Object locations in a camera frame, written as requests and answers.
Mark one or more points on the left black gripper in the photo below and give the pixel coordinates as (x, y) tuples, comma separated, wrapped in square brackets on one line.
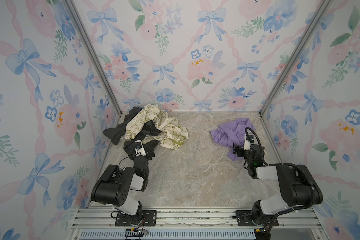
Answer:
[(149, 155)]

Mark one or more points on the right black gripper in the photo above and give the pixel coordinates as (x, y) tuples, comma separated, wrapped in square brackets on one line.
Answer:
[(237, 148)]

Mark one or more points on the purple cloth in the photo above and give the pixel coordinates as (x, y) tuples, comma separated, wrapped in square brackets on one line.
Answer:
[(230, 133)]

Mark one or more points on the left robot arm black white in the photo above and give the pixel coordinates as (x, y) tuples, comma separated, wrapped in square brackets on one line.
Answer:
[(113, 186)]

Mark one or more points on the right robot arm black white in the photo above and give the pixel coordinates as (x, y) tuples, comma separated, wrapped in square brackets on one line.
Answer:
[(297, 187)]

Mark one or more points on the cream green printed cloth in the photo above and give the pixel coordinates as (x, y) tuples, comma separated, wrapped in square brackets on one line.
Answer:
[(173, 135)]

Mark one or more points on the dark grey cloth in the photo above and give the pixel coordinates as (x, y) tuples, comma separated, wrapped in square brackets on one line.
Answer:
[(147, 130)]

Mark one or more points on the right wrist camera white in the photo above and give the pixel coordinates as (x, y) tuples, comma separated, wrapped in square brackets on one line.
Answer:
[(248, 142)]

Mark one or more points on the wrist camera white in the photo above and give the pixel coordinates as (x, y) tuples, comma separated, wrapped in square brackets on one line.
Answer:
[(248, 142), (139, 148)]

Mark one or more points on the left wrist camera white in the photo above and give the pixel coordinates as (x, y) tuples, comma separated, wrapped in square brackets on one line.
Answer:
[(139, 148)]

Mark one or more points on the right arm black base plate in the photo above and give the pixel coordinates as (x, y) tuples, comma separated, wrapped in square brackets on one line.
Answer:
[(246, 218)]

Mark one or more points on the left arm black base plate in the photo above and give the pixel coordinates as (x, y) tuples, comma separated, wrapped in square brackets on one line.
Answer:
[(145, 218)]

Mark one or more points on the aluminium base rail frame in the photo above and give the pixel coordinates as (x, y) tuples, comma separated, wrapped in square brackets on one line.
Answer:
[(192, 223)]

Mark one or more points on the left corner aluminium post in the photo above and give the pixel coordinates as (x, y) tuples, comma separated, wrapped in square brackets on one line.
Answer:
[(78, 24)]

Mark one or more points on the corner aluminium post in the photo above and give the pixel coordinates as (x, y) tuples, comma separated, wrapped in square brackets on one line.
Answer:
[(78, 24), (298, 51)]

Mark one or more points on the right corner aluminium post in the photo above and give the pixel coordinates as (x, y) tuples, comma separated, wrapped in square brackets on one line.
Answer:
[(298, 51)]

